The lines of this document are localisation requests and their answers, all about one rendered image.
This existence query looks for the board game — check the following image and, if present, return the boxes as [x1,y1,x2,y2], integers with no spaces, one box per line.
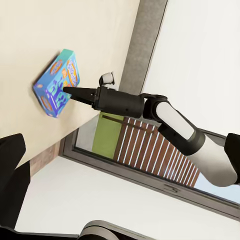
[33,48,81,119]

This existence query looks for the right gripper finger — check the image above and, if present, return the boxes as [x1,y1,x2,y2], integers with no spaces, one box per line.
[63,86,101,102]
[70,95,96,109]

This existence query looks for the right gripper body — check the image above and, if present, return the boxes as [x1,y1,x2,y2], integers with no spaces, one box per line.
[94,86,130,116]

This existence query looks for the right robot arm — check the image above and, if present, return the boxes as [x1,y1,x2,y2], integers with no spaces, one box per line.
[63,71,240,187]

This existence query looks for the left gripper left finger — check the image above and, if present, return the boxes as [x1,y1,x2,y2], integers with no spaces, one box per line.
[0,133,26,193]

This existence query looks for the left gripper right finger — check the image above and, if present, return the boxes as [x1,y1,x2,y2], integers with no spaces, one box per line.
[224,133,240,173]

